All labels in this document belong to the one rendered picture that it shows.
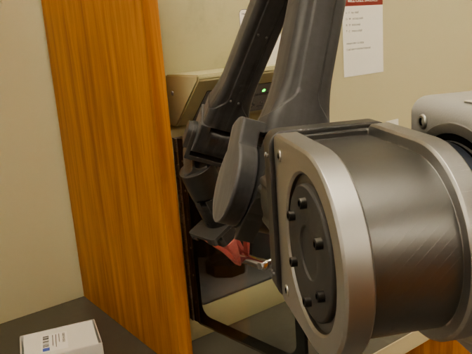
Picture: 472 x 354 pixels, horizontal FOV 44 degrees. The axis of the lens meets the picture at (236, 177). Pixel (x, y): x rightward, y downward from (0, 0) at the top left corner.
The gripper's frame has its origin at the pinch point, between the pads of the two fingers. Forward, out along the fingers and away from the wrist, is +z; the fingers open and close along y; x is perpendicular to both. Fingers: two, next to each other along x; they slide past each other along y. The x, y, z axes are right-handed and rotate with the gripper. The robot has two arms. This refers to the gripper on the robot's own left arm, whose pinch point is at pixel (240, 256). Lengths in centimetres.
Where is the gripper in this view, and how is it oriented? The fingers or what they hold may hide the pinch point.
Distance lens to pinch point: 102.0
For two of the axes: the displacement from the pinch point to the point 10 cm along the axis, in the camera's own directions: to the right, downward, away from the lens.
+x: 6.7, 1.3, -7.3
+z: 3.7, 7.9, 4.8
